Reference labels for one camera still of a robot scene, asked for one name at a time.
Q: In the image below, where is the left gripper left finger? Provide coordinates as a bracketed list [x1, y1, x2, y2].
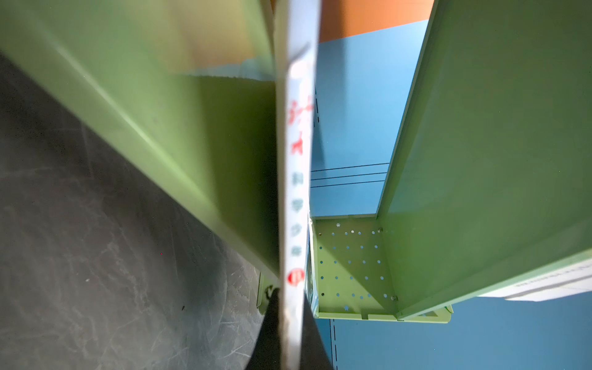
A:
[245, 288, 281, 370]

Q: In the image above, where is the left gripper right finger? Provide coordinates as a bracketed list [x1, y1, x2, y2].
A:
[300, 298, 333, 370]

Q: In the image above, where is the light blue book underneath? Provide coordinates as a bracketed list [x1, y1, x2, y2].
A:
[274, 0, 322, 369]

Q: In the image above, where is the white LOVER book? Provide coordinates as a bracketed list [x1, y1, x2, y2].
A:
[481, 259, 591, 302]

